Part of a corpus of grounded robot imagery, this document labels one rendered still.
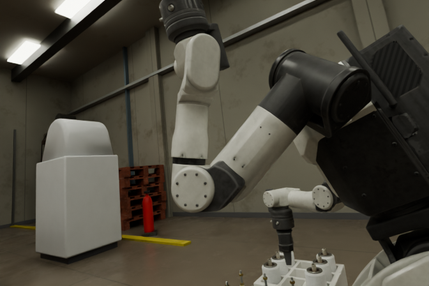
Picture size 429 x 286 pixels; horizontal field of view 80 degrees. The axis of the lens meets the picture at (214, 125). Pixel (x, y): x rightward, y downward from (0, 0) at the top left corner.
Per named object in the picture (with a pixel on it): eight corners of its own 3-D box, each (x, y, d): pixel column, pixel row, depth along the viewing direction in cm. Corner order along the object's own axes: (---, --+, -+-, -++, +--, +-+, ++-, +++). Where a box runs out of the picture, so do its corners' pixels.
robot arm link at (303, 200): (307, 206, 100) (355, 214, 84) (289, 211, 95) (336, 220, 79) (304, 179, 102) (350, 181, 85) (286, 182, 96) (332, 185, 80)
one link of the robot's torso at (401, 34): (482, 163, 60) (387, 51, 73) (560, 173, 32) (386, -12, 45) (358, 209, 73) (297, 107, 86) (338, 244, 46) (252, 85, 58)
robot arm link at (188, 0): (136, -49, 46) (154, 16, 46) (187, -63, 46) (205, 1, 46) (152, -13, 58) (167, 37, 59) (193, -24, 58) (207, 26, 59)
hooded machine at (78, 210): (124, 246, 313) (117, 117, 341) (61, 267, 257) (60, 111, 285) (92, 241, 360) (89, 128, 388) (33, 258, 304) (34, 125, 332)
